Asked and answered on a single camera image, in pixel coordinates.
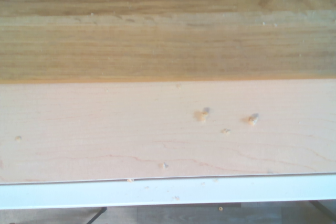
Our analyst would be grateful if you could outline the black tripod leg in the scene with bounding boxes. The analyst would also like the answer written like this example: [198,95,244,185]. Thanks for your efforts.
[87,206,108,224]

